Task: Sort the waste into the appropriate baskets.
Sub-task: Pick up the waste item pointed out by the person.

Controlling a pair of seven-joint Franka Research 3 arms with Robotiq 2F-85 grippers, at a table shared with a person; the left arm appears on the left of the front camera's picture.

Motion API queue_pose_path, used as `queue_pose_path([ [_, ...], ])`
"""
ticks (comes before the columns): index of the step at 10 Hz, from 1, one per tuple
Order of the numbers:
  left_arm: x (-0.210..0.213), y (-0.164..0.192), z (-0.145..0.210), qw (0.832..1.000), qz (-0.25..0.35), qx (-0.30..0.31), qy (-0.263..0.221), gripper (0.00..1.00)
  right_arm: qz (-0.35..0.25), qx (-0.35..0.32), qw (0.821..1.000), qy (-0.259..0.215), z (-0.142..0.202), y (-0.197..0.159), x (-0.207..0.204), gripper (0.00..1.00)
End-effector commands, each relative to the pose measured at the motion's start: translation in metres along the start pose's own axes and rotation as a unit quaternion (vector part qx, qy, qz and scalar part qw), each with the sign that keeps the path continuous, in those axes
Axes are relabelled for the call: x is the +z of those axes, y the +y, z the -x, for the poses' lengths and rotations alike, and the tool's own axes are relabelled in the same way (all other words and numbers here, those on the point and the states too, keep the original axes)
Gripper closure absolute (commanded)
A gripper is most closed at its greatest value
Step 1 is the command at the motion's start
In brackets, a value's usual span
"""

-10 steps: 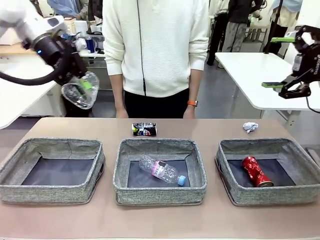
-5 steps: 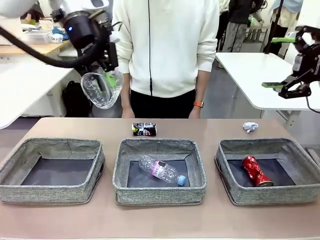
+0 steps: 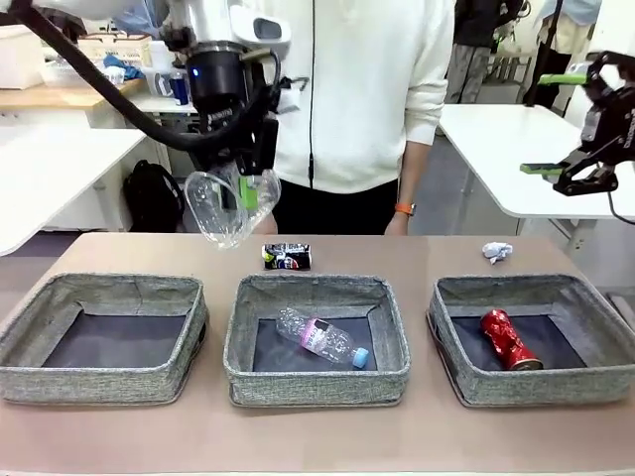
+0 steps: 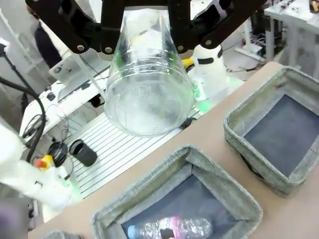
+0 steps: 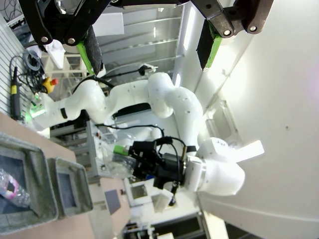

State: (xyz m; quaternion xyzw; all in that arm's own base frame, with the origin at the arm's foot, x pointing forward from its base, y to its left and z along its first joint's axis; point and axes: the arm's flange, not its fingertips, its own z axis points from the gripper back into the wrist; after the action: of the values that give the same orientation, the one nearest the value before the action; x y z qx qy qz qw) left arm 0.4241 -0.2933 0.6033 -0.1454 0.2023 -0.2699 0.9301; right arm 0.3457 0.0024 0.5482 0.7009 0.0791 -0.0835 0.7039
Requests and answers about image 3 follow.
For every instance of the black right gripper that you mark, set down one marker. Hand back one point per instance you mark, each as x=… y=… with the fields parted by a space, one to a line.
x=617 y=124

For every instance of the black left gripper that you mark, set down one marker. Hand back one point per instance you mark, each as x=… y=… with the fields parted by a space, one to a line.
x=218 y=89

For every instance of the clear plastic cup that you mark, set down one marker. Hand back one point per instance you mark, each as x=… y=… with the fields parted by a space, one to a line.
x=218 y=228

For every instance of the crushed black can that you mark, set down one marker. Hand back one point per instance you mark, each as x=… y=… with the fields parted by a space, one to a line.
x=287 y=257

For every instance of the white paper ball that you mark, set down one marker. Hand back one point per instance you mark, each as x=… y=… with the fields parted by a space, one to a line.
x=496 y=252

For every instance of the clear bottle with pink label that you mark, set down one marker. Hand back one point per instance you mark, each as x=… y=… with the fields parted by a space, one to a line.
x=317 y=337

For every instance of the crushed red can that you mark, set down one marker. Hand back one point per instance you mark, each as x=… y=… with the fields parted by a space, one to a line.
x=508 y=339

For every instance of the person's left forearm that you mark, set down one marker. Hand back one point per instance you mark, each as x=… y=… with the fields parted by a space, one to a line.
x=416 y=171

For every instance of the person's left hand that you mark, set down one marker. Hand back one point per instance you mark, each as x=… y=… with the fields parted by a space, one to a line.
x=398 y=225

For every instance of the black backpack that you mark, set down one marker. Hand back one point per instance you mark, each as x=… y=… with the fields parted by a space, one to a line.
x=149 y=198

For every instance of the background person in beige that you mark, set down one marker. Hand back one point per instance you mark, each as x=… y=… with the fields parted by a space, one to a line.
x=560 y=30

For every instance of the dark blue water bottle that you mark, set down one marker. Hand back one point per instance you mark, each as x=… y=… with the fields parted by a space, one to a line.
x=178 y=91

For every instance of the white desk with lower shelf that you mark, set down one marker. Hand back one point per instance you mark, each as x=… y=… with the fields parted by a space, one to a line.
x=149 y=104

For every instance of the clear storage bin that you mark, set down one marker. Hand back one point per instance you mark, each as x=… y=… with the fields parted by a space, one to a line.
x=159 y=84

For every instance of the person in white sweater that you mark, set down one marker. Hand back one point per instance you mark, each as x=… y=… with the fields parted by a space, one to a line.
x=357 y=124

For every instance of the background person in dark top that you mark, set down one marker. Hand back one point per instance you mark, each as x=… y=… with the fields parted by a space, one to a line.
x=476 y=30

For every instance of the white cylindrical container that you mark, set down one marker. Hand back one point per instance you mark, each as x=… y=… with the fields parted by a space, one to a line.
x=161 y=53

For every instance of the orange wrist watch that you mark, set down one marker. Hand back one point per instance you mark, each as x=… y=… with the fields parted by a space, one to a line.
x=406 y=208

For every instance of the blue cloth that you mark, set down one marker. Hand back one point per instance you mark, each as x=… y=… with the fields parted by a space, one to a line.
x=126 y=69

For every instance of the hanging light blue shirt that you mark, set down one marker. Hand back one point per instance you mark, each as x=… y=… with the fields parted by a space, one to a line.
x=139 y=22

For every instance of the grey fabric basket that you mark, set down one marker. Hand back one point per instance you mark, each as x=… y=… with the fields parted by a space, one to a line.
x=99 y=384
x=536 y=387
x=317 y=384

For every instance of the wooden desk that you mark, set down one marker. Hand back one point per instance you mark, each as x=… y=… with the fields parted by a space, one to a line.
x=49 y=96

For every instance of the clear plastic basket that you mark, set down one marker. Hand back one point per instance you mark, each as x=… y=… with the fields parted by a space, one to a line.
x=57 y=72

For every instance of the white storage box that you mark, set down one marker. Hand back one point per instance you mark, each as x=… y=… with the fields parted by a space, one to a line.
x=20 y=59

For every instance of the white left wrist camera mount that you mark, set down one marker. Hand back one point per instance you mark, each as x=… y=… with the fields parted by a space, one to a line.
x=290 y=96

